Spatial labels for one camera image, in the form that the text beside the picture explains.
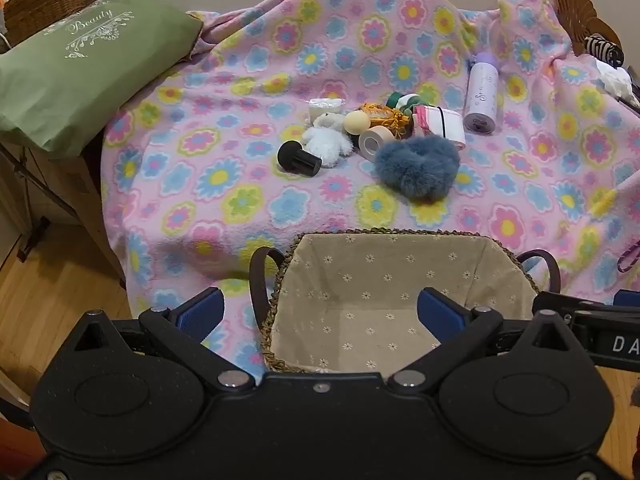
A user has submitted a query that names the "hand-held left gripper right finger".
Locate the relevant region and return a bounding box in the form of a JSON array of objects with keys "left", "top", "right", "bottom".
[{"left": 387, "top": 287, "right": 583, "bottom": 393}]

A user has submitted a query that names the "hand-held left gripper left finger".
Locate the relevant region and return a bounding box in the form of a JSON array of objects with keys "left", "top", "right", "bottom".
[{"left": 72, "top": 287, "right": 257, "bottom": 392}]

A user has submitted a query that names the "fabric-lined woven basket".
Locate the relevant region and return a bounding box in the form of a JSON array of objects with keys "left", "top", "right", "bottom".
[{"left": 248, "top": 229, "right": 562, "bottom": 375}]

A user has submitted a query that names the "blue fluffy scrunchie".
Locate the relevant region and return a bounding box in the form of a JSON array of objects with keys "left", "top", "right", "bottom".
[{"left": 374, "top": 136, "right": 462, "bottom": 204}]

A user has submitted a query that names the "beige tape roll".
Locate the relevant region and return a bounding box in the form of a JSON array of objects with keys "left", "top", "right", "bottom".
[{"left": 359, "top": 127, "right": 399, "bottom": 163}]

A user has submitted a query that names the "black cylindrical cap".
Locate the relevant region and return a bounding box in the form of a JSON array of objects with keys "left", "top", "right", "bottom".
[{"left": 277, "top": 140, "right": 322, "bottom": 177}]

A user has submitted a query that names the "pink and white pouch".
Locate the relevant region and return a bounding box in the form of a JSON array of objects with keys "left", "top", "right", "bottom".
[{"left": 412, "top": 104, "right": 467, "bottom": 150}]

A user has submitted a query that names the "white plush bear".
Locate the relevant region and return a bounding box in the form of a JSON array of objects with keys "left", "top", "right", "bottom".
[{"left": 302, "top": 111, "right": 355, "bottom": 169}]

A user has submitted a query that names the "beige makeup sponge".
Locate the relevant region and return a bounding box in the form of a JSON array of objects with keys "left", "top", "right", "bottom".
[{"left": 343, "top": 111, "right": 372, "bottom": 137}]

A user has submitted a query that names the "green plush toy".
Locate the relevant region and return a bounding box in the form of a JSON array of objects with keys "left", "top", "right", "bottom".
[{"left": 399, "top": 92, "right": 427, "bottom": 117}]

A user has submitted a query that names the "light wooden cabinet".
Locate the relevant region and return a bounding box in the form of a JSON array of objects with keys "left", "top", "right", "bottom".
[{"left": 0, "top": 135, "right": 128, "bottom": 291}]

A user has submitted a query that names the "white crumpled cloth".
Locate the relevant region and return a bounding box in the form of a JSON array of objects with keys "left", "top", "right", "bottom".
[{"left": 596, "top": 60, "right": 640, "bottom": 109}]

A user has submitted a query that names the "white and purple bottle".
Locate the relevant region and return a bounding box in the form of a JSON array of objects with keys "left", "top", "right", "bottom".
[{"left": 462, "top": 51, "right": 501, "bottom": 134}]

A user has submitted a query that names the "pink floral fleece blanket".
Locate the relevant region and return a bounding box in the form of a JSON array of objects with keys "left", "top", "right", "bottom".
[{"left": 92, "top": 0, "right": 640, "bottom": 377}]

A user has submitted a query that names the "white tissue packet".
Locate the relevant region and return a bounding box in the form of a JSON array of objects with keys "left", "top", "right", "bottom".
[{"left": 307, "top": 98, "right": 346, "bottom": 123}]

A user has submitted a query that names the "zebra striped item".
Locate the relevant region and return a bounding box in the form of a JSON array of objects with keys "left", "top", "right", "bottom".
[{"left": 584, "top": 35, "right": 626, "bottom": 67}]

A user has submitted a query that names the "green printed cloth bag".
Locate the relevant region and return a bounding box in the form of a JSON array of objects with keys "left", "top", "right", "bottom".
[{"left": 0, "top": 0, "right": 204, "bottom": 159}]

